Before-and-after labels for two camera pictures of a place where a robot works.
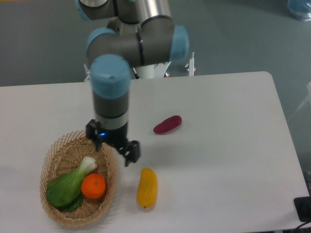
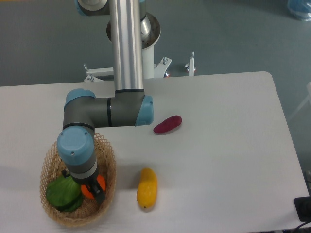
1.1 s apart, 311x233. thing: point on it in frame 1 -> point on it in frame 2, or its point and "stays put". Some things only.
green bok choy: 65,192 stays put
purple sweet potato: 168,124 stays put
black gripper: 131,151 -> 91,183
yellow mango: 147,188 stays put
